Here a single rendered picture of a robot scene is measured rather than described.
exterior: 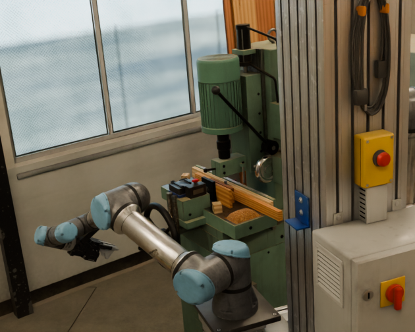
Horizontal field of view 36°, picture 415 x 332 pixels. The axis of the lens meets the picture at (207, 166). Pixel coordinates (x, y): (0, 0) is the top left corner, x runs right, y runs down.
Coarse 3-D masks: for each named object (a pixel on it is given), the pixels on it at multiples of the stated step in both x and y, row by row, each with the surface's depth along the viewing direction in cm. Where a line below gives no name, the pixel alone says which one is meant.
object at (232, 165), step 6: (234, 156) 277; (240, 156) 276; (216, 162) 272; (222, 162) 271; (228, 162) 273; (234, 162) 275; (240, 162) 277; (216, 168) 274; (222, 168) 272; (228, 168) 274; (234, 168) 275; (240, 168) 277; (216, 174) 275; (222, 174) 273; (228, 174) 274
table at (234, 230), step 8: (168, 184) 299; (208, 208) 268; (224, 208) 267; (232, 208) 266; (240, 208) 266; (200, 216) 269; (208, 216) 266; (216, 216) 260; (224, 216) 259; (264, 216) 257; (184, 224) 264; (192, 224) 265; (200, 224) 267; (208, 224) 267; (216, 224) 261; (224, 224) 256; (232, 224) 251; (240, 224) 251; (248, 224) 253; (256, 224) 255; (264, 224) 258; (272, 224) 260; (224, 232) 258; (232, 232) 252; (240, 232) 252; (248, 232) 254; (256, 232) 257
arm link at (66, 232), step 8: (64, 224) 240; (72, 224) 242; (80, 224) 247; (48, 232) 246; (56, 232) 241; (64, 232) 239; (72, 232) 242; (80, 232) 246; (56, 240) 243; (64, 240) 240
